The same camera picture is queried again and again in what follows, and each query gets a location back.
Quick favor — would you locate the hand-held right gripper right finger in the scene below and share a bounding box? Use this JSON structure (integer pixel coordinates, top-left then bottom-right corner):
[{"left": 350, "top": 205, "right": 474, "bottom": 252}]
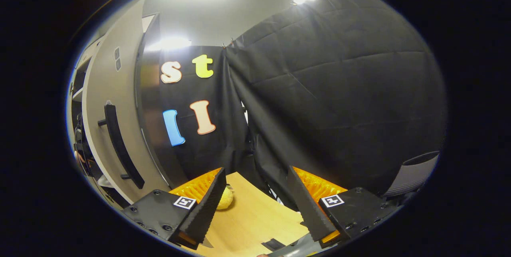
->
[{"left": 287, "top": 166, "right": 400, "bottom": 249}]

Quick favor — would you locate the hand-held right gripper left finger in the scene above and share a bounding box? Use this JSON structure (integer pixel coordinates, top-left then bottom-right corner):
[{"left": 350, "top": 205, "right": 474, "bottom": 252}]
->
[{"left": 120, "top": 167, "right": 227, "bottom": 249}]

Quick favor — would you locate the grey cabinet door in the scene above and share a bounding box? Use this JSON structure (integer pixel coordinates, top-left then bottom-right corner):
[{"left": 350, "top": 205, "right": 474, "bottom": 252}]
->
[{"left": 82, "top": 0, "right": 172, "bottom": 206}]

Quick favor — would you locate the grey shoe cabinet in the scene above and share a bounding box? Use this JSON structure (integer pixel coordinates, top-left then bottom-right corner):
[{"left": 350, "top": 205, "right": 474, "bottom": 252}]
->
[{"left": 70, "top": 0, "right": 189, "bottom": 206}]

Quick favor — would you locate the yellow plush toy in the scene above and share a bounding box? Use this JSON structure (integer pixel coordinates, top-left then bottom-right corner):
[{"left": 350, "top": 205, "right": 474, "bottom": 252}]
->
[{"left": 217, "top": 185, "right": 235, "bottom": 210}]

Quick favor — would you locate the grey flat bar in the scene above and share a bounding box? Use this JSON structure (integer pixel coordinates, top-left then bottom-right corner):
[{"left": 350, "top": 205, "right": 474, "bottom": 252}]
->
[{"left": 267, "top": 232, "right": 320, "bottom": 257}]

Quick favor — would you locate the small black flat object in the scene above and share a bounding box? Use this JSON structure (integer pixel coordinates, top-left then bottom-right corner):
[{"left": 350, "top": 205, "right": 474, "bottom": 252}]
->
[{"left": 261, "top": 238, "right": 286, "bottom": 252}]

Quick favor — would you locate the grey plastic container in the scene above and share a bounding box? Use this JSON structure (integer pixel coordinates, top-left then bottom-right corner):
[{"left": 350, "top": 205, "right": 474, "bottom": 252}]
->
[{"left": 384, "top": 151, "right": 440, "bottom": 198}]

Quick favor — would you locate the black backdrop cloth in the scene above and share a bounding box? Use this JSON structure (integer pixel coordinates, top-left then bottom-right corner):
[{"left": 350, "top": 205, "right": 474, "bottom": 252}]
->
[{"left": 159, "top": 0, "right": 447, "bottom": 212}]

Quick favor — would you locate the black right door handle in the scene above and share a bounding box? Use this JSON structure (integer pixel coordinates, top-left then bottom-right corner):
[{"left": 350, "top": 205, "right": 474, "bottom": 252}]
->
[{"left": 98, "top": 103, "right": 145, "bottom": 190}]

